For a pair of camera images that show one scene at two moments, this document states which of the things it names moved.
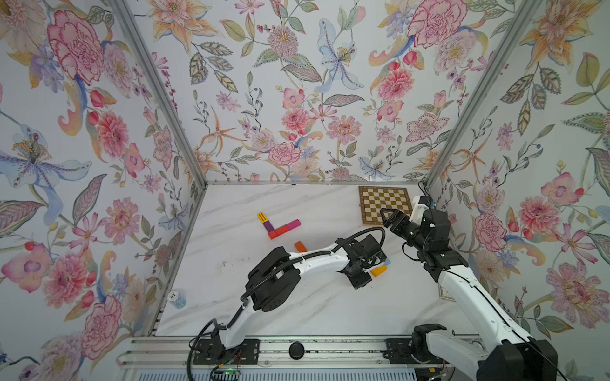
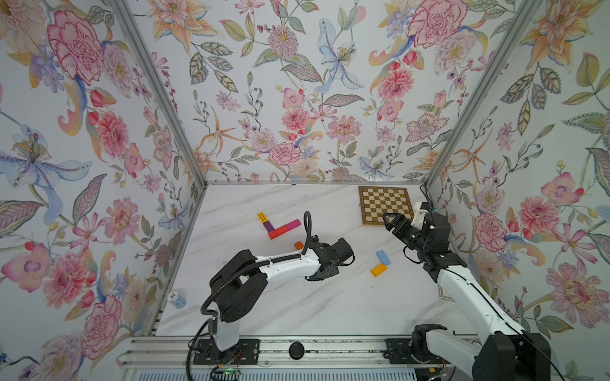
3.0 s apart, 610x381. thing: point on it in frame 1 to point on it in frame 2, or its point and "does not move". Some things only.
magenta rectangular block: [293, 225] does not move
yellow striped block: [262, 217] does not move
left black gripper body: [359, 276] to [330, 274]
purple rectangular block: [268, 226] does not move
